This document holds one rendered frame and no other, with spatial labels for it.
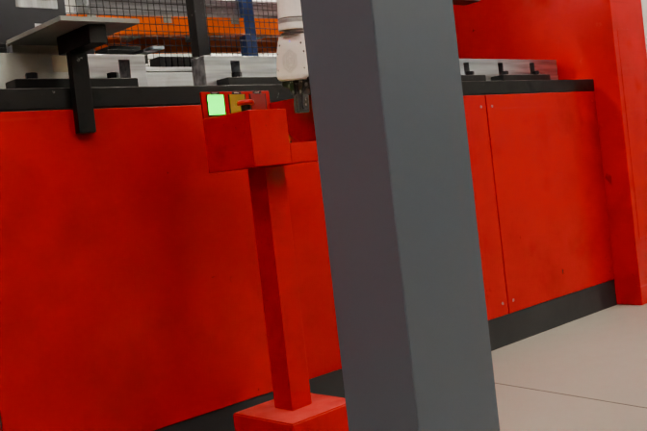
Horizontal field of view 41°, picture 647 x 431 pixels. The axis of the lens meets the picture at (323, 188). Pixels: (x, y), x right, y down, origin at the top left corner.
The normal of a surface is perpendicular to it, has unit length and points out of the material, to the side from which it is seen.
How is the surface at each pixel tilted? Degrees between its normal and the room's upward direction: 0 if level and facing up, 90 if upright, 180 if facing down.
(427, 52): 90
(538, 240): 90
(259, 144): 90
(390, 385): 90
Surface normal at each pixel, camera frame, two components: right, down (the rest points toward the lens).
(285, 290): 0.70, -0.07
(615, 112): -0.73, 0.10
